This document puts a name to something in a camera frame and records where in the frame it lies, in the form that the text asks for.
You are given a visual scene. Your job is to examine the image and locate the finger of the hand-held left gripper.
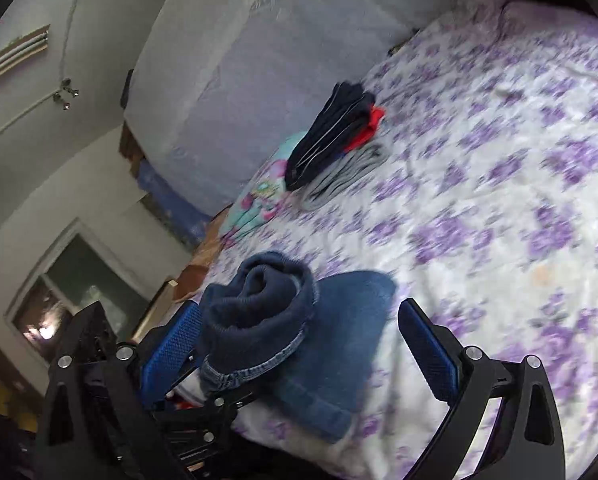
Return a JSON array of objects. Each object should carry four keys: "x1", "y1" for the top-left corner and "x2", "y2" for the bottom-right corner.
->
[
  {"x1": 166, "y1": 422, "x2": 230, "y2": 471},
  {"x1": 151, "y1": 390, "x2": 256, "y2": 426}
]

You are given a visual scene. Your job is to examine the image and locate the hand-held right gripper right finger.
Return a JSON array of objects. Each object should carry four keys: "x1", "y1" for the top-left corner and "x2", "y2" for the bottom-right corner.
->
[{"x1": 398, "y1": 299, "x2": 567, "y2": 480}]

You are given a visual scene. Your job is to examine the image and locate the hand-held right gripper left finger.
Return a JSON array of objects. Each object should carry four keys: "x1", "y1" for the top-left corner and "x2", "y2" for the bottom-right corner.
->
[{"x1": 34, "y1": 302, "x2": 202, "y2": 480}]

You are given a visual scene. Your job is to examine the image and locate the blue denim pants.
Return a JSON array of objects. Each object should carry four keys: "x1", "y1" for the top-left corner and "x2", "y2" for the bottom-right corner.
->
[{"x1": 197, "y1": 251, "x2": 398, "y2": 445}]

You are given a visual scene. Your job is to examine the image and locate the folded dark navy pants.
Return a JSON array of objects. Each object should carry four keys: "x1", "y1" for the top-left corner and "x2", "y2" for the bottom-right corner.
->
[{"x1": 285, "y1": 81, "x2": 377, "y2": 192}]

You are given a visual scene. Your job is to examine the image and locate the white framed glass pane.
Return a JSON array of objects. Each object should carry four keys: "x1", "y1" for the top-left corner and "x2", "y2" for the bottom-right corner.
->
[{"x1": 5, "y1": 220, "x2": 152, "y2": 366}]

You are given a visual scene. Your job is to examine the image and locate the brown cushion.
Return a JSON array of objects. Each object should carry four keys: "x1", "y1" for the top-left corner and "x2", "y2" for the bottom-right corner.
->
[{"x1": 171, "y1": 262, "x2": 210, "y2": 303}]

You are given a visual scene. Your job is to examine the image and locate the blue printed cloth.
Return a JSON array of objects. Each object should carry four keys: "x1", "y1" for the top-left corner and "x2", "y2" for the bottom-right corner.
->
[{"x1": 136, "y1": 160, "x2": 212, "y2": 251}]

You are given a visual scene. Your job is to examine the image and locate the folded pink teal floral blanket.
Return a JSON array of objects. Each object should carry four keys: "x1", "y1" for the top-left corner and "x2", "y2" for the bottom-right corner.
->
[{"x1": 219, "y1": 131, "x2": 310, "y2": 241}]

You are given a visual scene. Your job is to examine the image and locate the wooden headboard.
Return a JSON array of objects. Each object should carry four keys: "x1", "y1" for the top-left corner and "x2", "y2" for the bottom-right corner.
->
[{"x1": 119, "y1": 122, "x2": 147, "y2": 171}]

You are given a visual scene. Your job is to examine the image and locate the folded grey garment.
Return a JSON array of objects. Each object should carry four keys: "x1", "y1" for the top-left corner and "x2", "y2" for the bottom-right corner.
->
[{"x1": 299, "y1": 142, "x2": 386, "y2": 211}]

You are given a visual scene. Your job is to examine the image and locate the folded red garment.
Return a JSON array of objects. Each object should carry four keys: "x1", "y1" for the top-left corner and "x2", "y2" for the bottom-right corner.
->
[{"x1": 344, "y1": 106, "x2": 386, "y2": 153}]

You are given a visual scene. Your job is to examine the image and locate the striped ceiling vent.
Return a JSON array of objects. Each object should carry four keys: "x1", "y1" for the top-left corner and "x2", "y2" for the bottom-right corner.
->
[{"x1": 0, "y1": 24, "x2": 50, "y2": 93}]

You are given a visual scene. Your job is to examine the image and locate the white lace headboard cover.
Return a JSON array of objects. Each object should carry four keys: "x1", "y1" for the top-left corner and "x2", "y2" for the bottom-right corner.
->
[{"x1": 124, "y1": 0, "x2": 460, "y2": 216}]

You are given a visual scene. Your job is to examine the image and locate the ceiling spotlight rail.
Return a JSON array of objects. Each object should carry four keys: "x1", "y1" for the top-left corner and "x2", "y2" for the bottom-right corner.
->
[{"x1": 0, "y1": 0, "x2": 112, "y2": 171}]

